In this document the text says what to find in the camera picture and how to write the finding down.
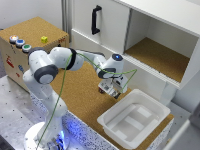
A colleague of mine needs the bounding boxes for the blue button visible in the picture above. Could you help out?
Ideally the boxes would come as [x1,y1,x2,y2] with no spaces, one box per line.
[15,38,26,48]

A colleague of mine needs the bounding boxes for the white plastic box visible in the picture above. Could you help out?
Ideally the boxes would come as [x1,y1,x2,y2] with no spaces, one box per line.
[96,88,172,150]

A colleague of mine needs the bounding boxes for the yellow block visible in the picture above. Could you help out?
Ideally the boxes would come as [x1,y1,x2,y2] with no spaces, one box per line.
[40,35,49,44]

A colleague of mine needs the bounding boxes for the wooden drawer box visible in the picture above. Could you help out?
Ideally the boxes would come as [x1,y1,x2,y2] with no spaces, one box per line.
[0,16,71,93]

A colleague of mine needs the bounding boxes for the red button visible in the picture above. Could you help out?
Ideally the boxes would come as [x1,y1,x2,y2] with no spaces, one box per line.
[9,34,19,44]

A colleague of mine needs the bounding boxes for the white sliding door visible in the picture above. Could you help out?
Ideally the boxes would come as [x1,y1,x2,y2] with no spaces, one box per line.
[72,0,131,55]

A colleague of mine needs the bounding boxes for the black door handle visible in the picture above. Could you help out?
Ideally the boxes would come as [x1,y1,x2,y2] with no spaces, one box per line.
[90,4,103,36]

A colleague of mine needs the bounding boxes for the white cabinet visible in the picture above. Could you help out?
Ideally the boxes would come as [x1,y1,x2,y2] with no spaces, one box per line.
[69,0,200,108]

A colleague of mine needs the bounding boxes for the green button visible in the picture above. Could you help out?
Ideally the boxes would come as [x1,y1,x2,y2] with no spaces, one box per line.
[21,43,32,54]

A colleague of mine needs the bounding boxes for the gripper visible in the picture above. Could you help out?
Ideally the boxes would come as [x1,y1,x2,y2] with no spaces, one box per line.
[98,75,125,99]

